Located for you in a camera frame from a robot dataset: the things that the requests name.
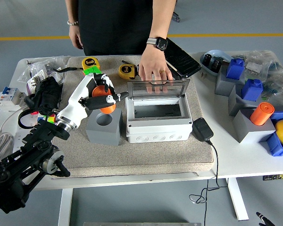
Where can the person's right hand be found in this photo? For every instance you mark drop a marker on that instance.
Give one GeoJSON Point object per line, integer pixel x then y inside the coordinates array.
{"type": "Point", "coordinates": [75, 35]}

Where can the clear plastic bags with hardware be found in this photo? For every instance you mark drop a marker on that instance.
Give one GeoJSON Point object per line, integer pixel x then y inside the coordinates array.
{"type": "Point", "coordinates": [37, 64]}

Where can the black cylindrical capacitor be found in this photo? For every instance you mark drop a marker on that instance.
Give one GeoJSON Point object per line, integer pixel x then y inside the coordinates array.
{"type": "Point", "coordinates": [207, 58]}
{"type": "Point", "coordinates": [215, 64]}

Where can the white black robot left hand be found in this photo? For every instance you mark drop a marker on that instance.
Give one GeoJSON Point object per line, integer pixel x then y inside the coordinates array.
{"type": "Point", "coordinates": [77, 101]}

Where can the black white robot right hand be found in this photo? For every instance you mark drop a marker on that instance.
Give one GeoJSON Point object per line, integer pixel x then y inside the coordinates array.
{"type": "Point", "coordinates": [264, 220]}

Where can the white switch in purple package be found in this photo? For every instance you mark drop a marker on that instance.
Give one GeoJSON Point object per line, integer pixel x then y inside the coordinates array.
{"type": "Point", "coordinates": [34, 81]}

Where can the black open tool case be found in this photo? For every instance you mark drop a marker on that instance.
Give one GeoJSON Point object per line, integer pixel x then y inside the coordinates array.
{"type": "Point", "coordinates": [184, 61]}

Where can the black power adapter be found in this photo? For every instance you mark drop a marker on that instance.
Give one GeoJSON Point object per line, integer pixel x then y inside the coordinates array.
{"type": "Point", "coordinates": [202, 129]}

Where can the grey block with round hole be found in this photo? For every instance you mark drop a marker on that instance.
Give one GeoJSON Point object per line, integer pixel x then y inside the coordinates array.
{"type": "Point", "coordinates": [103, 134]}

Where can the light blue bowl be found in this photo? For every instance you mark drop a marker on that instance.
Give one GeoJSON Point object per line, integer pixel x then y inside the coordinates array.
{"type": "Point", "coordinates": [217, 53]}

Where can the person's left forearm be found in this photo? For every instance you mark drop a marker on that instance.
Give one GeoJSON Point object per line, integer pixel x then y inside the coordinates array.
{"type": "Point", "coordinates": [161, 21]}

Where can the blue bottle-shaped block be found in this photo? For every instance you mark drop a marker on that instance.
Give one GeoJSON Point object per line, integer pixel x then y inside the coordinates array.
{"type": "Point", "coordinates": [234, 69]}
{"type": "Point", "coordinates": [251, 90]}

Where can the black folded cloth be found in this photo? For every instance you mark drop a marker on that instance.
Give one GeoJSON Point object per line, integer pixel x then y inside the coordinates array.
{"type": "Point", "coordinates": [46, 96]}

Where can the white table leg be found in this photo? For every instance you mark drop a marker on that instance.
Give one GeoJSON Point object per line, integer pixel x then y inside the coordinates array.
{"type": "Point", "coordinates": [65, 207]}
{"type": "Point", "coordinates": [238, 200]}

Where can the smoky transparent hinged box lid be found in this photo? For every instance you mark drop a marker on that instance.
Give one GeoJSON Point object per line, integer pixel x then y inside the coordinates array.
{"type": "Point", "coordinates": [139, 88]}

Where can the white blue circuit breaker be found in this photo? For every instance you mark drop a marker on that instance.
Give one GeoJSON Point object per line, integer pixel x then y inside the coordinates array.
{"type": "Point", "coordinates": [7, 96]}

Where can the white electrical junction box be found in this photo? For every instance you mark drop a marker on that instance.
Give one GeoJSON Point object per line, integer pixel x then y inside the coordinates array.
{"type": "Point", "coordinates": [155, 131]}

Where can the person's right forearm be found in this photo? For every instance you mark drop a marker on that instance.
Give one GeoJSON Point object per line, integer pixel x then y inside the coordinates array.
{"type": "Point", "coordinates": [72, 11]}

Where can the person's left hand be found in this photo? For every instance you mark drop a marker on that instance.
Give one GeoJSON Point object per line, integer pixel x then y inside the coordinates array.
{"type": "Point", "coordinates": [154, 63]}

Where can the black table control panel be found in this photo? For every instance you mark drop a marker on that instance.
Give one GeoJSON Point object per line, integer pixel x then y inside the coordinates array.
{"type": "Point", "coordinates": [277, 177]}

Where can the white power strip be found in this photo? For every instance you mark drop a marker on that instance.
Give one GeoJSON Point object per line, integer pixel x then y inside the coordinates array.
{"type": "Point", "coordinates": [26, 121]}

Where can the colourful puzzle cube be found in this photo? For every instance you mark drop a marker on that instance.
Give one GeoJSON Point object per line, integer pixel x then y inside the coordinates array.
{"type": "Point", "coordinates": [51, 119]}
{"type": "Point", "coordinates": [92, 70]}

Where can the blue plastic bin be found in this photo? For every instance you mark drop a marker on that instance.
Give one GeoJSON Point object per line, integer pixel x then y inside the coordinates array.
{"type": "Point", "coordinates": [277, 146]}

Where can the black wrist watch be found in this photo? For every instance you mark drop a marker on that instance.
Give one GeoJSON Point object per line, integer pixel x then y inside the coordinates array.
{"type": "Point", "coordinates": [159, 42]}

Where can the person's torso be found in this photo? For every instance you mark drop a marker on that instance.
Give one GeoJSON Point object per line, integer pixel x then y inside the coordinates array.
{"type": "Point", "coordinates": [113, 23]}

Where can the grey-brown mat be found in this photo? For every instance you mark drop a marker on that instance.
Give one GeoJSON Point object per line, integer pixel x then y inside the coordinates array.
{"type": "Point", "coordinates": [132, 155]}

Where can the yellow black tape measure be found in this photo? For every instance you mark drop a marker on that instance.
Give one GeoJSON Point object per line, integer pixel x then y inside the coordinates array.
{"type": "Point", "coordinates": [89, 62]}
{"type": "Point", "coordinates": [127, 70]}

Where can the clear bags of electronic parts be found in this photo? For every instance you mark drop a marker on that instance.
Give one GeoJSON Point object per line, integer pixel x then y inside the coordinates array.
{"type": "Point", "coordinates": [268, 70]}

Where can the orange cylinder battery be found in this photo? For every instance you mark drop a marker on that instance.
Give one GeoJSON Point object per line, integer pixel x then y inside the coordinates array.
{"type": "Point", "coordinates": [107, 109]}
{"type": "Point", "coordinates": [261, 114]}

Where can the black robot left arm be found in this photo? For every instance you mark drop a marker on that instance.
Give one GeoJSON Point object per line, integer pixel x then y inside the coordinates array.
{"type": "Point", "coordinates": [37, 141]}

